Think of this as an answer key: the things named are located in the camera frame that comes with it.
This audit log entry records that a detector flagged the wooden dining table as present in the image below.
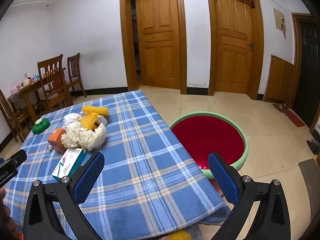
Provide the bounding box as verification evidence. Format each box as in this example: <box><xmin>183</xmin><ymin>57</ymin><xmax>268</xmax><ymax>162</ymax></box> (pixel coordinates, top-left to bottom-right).
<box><xmin>7</xmin><ymin>67</ymin><xmax>67</xmax><ymax>130</ymax></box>

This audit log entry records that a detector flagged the beige wall panel box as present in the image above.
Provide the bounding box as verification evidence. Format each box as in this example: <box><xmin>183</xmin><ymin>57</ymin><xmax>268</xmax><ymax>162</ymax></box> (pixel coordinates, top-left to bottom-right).
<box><xmin>273</xmin><ymin>8</ymin><xmax>287</xmax><ymax>32</ymax></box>

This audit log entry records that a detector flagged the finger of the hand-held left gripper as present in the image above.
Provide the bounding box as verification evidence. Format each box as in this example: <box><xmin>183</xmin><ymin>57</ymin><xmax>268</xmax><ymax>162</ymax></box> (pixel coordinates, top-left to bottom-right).
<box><xmin>9</xmin><ymin>149</ymin><xmax>27</xmax><ymax>172</ymax></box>

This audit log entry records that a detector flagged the red bin with green rim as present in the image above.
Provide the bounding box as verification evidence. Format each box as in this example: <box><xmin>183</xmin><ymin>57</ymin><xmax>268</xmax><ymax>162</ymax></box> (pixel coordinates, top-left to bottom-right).
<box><xmin>169</xmin><ymin>112</ymin><xmax>249</xmax><ymax>179</ymax></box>

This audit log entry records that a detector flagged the blue plaid tablecloth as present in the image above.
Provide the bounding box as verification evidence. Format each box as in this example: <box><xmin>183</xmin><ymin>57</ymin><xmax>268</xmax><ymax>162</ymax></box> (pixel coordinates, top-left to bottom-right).
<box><xmin>4</xmin><ymin>90</ymin><xmax>232</xmax><ymax>233</ymax></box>

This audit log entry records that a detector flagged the brown floor mat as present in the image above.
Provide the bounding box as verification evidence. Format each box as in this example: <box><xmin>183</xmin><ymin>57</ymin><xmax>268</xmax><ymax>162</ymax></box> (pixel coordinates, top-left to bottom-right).
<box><xmin>299</xmin><ymin>158</ymin><xmax>320</xmax><ymax>203</ymax></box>

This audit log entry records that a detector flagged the white green medicine box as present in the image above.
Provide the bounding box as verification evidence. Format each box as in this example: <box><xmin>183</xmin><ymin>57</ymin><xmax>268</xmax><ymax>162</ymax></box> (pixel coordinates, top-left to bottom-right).
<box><xmin>52</xmin><ymin>148</ymin><xmax>87</xmax><ymax>181</ymax></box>

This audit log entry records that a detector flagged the dark shoe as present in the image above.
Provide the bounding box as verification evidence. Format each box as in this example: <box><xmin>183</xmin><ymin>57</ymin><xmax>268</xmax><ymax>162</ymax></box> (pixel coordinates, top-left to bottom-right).
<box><xmin>306</xmin><ymin>139</ymin><xmax>320</xmax><ymax>155</ymax></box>

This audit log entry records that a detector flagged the red doormat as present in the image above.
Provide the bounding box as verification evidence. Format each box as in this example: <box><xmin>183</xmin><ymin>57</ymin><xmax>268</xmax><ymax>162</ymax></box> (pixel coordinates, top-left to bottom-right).
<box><xmin>282</xmin><ymin>108</ymin><xmax>306</xmax><ymax>128</ymax></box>

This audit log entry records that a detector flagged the yellow fluffy cushion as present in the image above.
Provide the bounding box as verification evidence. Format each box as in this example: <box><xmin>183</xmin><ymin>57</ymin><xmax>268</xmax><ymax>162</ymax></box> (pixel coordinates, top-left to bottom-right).
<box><xmin>167</xmin><ymin>231</ymin><xmax>193</xmax><ymax>240</ymax></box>

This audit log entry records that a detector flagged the closed wooden door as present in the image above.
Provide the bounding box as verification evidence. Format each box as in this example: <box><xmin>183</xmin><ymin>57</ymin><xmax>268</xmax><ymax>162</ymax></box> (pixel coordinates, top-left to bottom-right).
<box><xmin>214</xmin><ymin>0</ymin><xmax>255</xmax><ymax>95</ymax></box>

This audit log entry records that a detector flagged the orange cardboard box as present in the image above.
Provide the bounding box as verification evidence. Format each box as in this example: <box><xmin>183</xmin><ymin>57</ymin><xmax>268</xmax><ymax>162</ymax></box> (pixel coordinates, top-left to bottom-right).
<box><xmin>47</xmin><ymin>127</ymin><xmax>68</xmax><ymax>153</ymax></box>

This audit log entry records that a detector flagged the open wooden door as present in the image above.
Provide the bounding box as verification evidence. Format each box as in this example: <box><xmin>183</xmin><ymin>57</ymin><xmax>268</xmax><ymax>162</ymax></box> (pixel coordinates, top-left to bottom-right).
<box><xmin>135</xmin><ymin>0</ymin><xmax>181</xmax><ymax>90</ymax></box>

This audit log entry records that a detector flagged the green clover-shaped box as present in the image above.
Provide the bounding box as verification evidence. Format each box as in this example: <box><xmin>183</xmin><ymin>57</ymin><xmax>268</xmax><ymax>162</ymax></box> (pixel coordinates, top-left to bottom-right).
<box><xmin>32</xmin><ymin>118</ymin><xmax>50</xmax><ymax>134</ymax></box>

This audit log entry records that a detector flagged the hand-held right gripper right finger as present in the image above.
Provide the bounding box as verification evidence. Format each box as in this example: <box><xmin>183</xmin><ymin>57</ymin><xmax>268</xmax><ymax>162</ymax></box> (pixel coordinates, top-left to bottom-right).
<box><xmin>208</xmin><ymin>151</ymin><xmax>292</xmax><ymax>240</ymax></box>

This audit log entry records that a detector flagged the white tissue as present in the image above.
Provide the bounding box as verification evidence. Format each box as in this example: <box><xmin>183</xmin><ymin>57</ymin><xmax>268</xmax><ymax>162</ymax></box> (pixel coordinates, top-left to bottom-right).
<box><xmin>63</xmin><ymin>113</ymin><xmax>83</xmax><ymax>127</ymax></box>

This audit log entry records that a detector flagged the dark metal door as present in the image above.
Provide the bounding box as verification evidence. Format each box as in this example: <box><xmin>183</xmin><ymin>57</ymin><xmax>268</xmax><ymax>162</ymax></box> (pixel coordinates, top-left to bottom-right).
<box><xmin>291</xmin><ymin>14</ymin><xmax>320</xmax><ymax>128</ymax></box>

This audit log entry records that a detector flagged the person's left hand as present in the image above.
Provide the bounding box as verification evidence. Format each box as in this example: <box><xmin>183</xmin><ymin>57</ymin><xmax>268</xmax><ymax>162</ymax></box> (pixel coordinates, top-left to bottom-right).
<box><xmin>0</xmin><ymin>188</ymin><xmax>11</xmax><ymax>230</ymax></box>

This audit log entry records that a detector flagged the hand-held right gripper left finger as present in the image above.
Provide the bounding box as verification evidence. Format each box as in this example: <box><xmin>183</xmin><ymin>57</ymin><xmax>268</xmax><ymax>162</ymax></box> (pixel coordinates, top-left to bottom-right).
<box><xmin>23</xmin><ymin>151</ymin><xmax>105</xmax><ymax>240</ymax></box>

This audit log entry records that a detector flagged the white foam fruit net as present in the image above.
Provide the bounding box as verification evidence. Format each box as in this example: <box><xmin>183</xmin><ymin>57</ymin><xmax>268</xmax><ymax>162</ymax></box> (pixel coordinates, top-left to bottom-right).
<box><xmin>61</xmin><ymin>122</ymin><xmax>107</xmax><ymax>153</ymax></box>

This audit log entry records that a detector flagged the low wooden cabinet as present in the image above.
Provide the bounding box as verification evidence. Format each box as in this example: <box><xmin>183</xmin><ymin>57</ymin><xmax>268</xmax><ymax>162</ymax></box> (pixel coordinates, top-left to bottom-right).
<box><xmin>264</xmin><ymin>54</ymin><xmax>295</xmax><ymax>104</ymax></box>

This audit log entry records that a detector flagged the wooden dining chair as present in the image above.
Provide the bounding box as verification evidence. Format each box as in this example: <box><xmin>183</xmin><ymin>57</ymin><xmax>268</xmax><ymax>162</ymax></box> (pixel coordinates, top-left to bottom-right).
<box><xmin>37</xmin><ymin>54</ymin><xmax>74</xmax><ymax>112</ymax></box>
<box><xmin>0</xmin><ymin>89</ymin><xmax>32</xmax><ymax>143</ymax></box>
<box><xmin>67</xmin><ymin>53</ymin><xmax>87</xmax><ymax>98</ymax></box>

